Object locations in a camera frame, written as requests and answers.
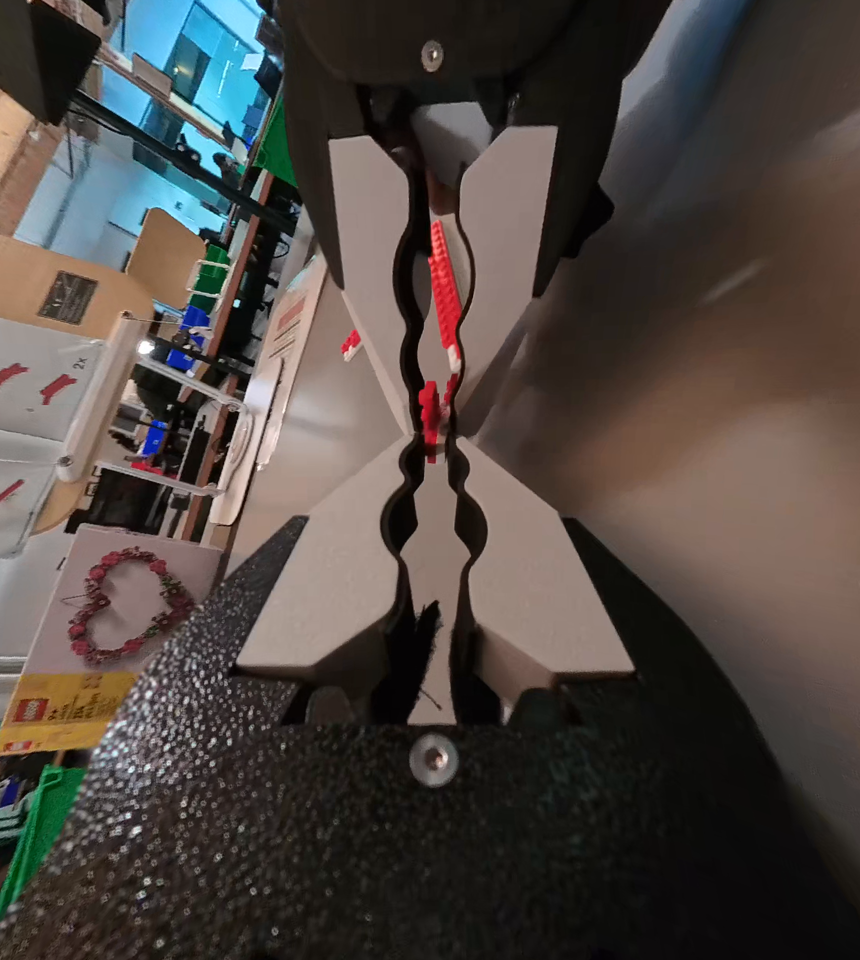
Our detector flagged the red and white lego frame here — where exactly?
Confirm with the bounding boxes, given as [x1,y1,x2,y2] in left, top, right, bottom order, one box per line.
[340,219,470,374]

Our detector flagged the small green storage bin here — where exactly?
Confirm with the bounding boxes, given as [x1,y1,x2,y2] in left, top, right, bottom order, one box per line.
[188,243,230,297]

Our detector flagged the green plastic bin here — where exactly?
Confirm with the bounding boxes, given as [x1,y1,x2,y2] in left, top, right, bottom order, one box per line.
[250,93,298,190]
[0,763,88,935]

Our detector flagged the lego instruction booklet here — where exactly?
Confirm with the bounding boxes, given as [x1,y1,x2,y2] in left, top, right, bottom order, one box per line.
[0,306,105,560]

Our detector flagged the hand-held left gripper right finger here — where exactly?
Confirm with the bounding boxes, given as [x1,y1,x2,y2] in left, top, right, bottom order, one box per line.
[449,435,637,699]

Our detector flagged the white paper sheet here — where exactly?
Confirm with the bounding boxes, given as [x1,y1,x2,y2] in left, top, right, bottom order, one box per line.
[256,255,328,468]

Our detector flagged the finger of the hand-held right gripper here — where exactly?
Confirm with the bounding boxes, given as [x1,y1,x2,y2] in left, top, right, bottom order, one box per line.
[441,124,559,438]
[327,133,431,438]

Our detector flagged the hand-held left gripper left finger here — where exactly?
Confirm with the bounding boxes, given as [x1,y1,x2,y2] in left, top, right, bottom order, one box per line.
[233,433,425,685]

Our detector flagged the white and yellow lego box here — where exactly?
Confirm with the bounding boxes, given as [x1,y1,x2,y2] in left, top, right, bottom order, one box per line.
[0,523,227,755]

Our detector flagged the person's right hand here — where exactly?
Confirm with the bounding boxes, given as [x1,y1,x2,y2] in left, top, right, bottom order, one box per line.
[426,168,463,219]

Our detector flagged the red and white lego assembly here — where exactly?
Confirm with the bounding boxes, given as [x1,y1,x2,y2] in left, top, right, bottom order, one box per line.
[418,378,455,465]

